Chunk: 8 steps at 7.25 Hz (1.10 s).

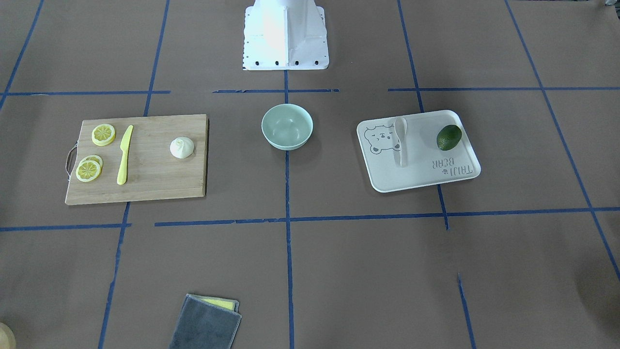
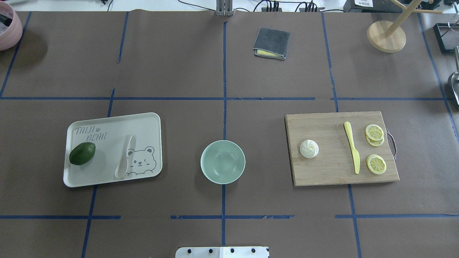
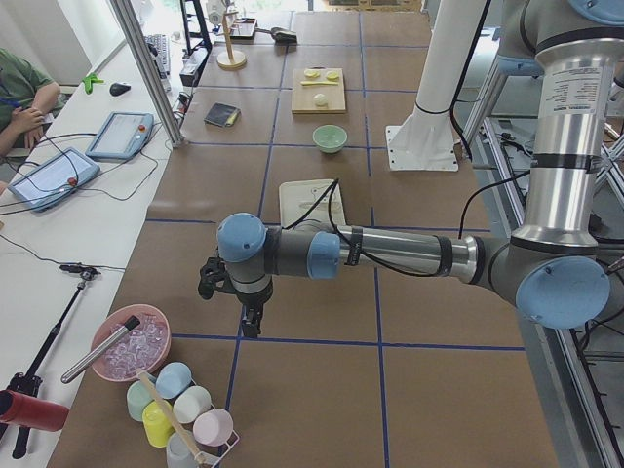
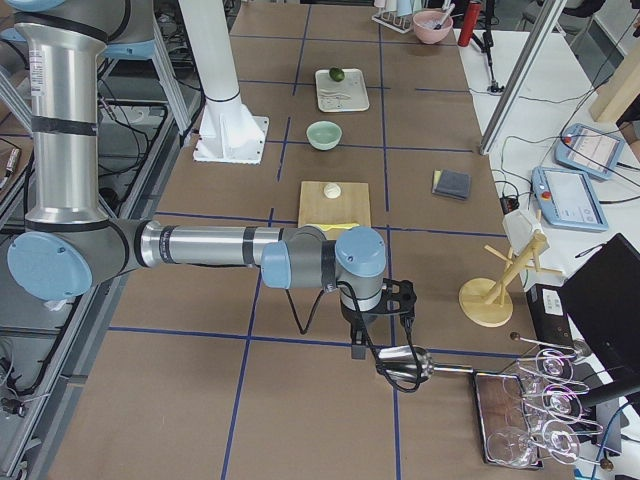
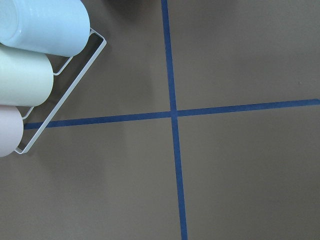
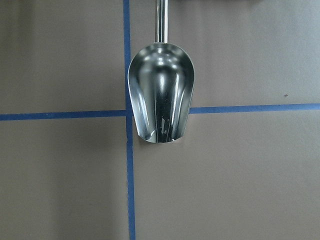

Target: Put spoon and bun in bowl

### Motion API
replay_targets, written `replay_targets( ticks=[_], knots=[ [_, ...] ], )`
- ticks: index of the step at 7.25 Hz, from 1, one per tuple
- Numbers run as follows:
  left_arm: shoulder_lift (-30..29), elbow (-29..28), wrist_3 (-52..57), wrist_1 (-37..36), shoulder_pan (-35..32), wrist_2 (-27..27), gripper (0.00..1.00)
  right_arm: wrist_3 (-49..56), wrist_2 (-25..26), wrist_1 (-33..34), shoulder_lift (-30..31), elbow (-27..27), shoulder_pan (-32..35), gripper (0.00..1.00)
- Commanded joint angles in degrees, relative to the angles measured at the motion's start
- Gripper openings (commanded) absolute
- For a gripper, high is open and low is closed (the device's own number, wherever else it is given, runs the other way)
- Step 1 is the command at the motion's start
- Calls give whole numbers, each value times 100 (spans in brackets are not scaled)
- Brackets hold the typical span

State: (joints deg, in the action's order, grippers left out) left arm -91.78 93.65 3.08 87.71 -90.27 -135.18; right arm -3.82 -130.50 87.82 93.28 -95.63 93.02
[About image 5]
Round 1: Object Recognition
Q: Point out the light pink cup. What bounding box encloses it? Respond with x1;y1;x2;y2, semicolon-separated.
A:
0;105;24;157

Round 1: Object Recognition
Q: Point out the light blue cup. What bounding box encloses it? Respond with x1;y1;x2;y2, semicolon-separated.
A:
0;0;90;57

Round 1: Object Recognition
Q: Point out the light green cup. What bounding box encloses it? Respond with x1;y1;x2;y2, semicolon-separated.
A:
0;44;54;107

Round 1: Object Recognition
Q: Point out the white wire cup rack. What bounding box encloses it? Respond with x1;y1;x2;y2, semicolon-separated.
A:
14;27;107;155

